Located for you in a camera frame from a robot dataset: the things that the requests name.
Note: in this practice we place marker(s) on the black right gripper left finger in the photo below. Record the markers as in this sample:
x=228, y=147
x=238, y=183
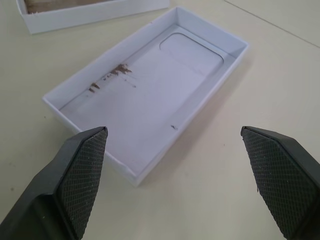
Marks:
x=62, y=190

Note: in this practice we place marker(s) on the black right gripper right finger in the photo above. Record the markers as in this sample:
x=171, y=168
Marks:
x=285, y=175

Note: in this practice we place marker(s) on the white open phone box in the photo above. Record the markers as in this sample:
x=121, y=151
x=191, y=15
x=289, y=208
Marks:
x=150, y=100

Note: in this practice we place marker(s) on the white box with Apple logo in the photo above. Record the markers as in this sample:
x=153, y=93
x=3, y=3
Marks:
x=75, y=17

